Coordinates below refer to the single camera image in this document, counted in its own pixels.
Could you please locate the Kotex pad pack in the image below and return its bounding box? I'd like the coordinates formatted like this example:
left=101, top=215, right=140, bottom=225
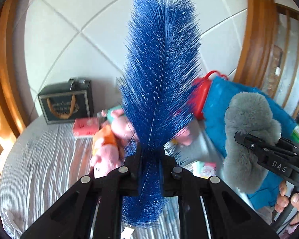
left=191, top=161, right=216, bottom=179

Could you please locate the pink pig plush orange dress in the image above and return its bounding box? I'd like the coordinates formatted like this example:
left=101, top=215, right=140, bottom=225
left=90, top=125, right=122, bottom=179

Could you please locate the grey fluffy plush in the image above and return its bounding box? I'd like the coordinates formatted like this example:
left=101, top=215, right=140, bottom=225
left=223, top=92, right=281, bottom=194

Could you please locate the blue feather duster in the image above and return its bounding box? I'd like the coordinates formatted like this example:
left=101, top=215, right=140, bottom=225
left=121, top=0, right=200, bottom=227

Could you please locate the person right hand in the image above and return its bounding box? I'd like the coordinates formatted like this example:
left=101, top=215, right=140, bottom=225
left=274, top=180, right=299, bottom=225

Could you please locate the pig plush red dress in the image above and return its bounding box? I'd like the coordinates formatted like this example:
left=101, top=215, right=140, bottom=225
left=174, top=127, right=193, bottom=146

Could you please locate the pink pig plush teal dress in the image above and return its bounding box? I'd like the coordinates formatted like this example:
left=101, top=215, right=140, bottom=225
left=101, top=106, right=138, bottom=141

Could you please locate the pink tissue pack by bag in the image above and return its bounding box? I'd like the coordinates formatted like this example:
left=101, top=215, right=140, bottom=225
left=72, top=117, right=99, bottom=137

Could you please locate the red plastic case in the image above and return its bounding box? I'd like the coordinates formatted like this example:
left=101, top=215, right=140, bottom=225
left=188, top=70, right=228, bottom=120

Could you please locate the black gift bag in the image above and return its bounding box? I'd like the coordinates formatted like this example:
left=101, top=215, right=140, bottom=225
left=38, top=78, right=94, bottom=124

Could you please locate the blue plastic crate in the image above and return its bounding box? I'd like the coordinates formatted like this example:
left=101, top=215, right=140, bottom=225
left=203, top=77, right=297, bottom=209

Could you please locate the rolled patterned mat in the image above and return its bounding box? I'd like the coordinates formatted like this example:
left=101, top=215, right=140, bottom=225
left=262, top=45, right=284, bottom=98

